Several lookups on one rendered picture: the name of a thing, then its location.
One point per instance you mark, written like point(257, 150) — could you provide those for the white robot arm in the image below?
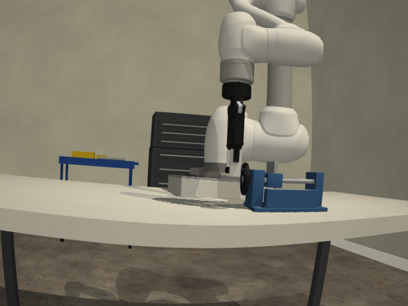
point(281, 44)

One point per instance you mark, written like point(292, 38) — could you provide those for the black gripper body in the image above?
point(236, 91)

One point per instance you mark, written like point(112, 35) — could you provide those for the blue bench vise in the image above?
point(280, 200)

